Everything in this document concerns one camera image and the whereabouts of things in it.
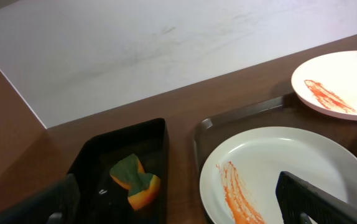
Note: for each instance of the dark brown serving tray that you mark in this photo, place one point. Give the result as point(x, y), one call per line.
point(284, 111)

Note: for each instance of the white plate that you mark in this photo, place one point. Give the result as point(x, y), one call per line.
point(328, 84)
point(240, 176)

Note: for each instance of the orange green sponge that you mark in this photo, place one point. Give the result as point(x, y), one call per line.
point(143, 188)

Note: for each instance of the black rectangular sponge tray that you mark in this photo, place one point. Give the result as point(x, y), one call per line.
point(102, 200)

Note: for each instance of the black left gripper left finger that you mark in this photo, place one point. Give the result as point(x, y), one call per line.
point(57, 204)

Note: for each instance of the white plate back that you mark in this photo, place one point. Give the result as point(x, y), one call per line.
point(328, 84)

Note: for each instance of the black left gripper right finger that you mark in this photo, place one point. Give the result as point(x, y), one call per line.
point(302, 202)

